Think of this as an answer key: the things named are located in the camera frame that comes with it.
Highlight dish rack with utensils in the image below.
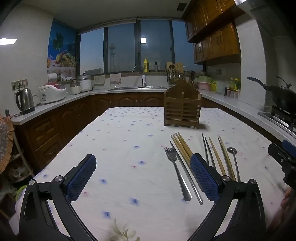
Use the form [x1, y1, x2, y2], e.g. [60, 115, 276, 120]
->
[165, 61, 188, 86]

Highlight black chopstick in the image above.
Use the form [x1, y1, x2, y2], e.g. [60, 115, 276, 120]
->
[204, 137, 216, 169]
[202, 133, 210, 166]

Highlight brown wooden chopstick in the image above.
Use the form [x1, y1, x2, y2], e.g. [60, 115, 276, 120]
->
[217, 137, 234, 180]
[219, 136, 237, 181]

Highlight white pot with lid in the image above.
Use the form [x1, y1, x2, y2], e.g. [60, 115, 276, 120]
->
[77, 73, 93, 93]

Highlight wooden cabinets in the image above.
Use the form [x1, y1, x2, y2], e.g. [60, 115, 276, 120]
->
[13, 91, 258, 173]
[181, 0, 246, 65]

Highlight person's right hand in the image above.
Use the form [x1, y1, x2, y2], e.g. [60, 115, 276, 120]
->
[280, 187, 296, 210]

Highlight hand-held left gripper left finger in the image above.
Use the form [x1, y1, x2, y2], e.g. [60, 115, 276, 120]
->
[19, 153, 97, 241]

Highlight spice jar rack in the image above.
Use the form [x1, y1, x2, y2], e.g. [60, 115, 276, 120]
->
[226, 88, 240, 99]

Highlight chrome faucet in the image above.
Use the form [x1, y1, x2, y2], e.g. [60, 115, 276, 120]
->
[133, 65, 147, 88]

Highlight kitchen window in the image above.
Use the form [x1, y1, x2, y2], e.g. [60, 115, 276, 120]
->
[77, 19, 204, 75]

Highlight grey range hood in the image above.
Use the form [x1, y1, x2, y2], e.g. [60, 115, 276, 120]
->
[233, 0, 296, 77]

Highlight tan wooden chopstick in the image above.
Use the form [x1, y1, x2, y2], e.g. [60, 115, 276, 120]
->
[208, 137, 226, 176]

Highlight wooden upper cabinets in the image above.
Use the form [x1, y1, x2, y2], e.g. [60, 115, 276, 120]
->
[181, 0, 246, 65]

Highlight white plastic container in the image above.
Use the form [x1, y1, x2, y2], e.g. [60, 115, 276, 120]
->
[216, 81, 227, 95]

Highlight wooden lower cabinets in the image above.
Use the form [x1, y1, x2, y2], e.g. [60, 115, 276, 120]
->
[13, 91, 258, 173]

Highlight steel electric kettle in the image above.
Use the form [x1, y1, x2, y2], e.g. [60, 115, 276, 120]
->
[15, 88, 36, 115]

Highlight patterned round fan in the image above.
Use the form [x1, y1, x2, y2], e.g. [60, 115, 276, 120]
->
[0, 115, 16, 174]

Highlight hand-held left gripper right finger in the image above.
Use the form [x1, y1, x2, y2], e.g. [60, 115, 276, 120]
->
[187, 153, 266, 241]

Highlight white and red rice cooker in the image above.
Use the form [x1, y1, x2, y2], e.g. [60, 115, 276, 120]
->
[38, 84, 67, 104]

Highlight gas stove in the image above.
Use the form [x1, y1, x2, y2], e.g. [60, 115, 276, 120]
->
[257, 105, 296, 138]

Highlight steel sink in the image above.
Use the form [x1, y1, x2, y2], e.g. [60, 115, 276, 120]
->
[107, 86, 167, 91]

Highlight green bowl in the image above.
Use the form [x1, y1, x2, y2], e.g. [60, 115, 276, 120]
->
[15, 185, 28, 202]

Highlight wooden utensil holder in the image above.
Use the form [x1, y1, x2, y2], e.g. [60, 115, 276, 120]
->
[164, 80, 201, 129]

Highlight white floral tablecloth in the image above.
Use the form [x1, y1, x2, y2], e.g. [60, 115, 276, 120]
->
[9, 107, 292, 241]

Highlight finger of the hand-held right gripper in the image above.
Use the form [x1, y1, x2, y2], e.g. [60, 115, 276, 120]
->
[268, 140, 296, 171]

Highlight pink and green container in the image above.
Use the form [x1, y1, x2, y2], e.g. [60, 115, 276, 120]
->
[196, 75, 213, 91]

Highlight fruit and palm wall poster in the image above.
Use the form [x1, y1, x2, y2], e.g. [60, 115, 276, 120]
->
[47, 20, 77, 78]

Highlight pink hanging towel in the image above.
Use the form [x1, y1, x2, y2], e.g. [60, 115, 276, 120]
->
[110, 73, 122, 86]

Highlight metal spoon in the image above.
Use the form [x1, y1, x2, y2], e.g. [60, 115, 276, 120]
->
[227, 147, 241, 182]

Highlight small white pot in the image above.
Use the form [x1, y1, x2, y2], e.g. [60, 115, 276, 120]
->
[69, 80, 81, 95]

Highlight metal fork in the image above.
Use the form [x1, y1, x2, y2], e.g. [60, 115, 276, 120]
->
[164, 147, 192, 202]

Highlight black wok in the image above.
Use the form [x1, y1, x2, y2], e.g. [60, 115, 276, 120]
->
[247, 76, 296, 112]

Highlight wall power strip socket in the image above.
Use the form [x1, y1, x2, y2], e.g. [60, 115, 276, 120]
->
[11, 79, 28, 90]

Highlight light bamboo chopstick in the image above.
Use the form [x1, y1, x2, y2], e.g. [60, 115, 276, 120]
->
[173, 134, 192, 163]
[175, 133, 193, 159]
[171, 135, 191, 166]
[177, 132, 194, 157]

